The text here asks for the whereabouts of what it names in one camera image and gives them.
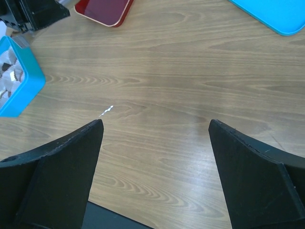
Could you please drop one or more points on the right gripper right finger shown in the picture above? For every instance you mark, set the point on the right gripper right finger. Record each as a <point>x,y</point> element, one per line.
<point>264,187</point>

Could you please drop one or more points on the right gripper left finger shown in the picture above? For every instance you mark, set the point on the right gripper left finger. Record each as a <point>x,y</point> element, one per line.
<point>48,187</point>

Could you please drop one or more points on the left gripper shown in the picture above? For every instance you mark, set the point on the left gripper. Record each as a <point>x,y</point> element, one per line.
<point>31,15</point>

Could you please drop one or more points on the blue tin lid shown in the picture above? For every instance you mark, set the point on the blue tin lid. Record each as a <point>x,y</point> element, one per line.
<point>285,17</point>

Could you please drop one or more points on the metal tongs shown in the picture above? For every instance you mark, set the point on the metal tongs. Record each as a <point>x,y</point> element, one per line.
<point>24,40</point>

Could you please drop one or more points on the white paper cup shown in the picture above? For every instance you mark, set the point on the white paper cup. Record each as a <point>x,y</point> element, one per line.
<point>7,58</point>
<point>11,77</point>

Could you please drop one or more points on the blue tin box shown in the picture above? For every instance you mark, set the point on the blue tin box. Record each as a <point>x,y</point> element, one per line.
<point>12,104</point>

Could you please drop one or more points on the red tray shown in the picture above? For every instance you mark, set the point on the red tray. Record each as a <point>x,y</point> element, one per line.
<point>110,13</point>

